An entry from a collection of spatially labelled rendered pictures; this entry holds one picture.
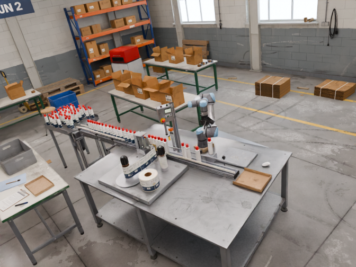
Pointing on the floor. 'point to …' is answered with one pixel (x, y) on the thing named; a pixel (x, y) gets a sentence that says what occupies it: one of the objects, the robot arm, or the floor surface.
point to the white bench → (36, 170)
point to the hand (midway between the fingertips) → (208, 131)
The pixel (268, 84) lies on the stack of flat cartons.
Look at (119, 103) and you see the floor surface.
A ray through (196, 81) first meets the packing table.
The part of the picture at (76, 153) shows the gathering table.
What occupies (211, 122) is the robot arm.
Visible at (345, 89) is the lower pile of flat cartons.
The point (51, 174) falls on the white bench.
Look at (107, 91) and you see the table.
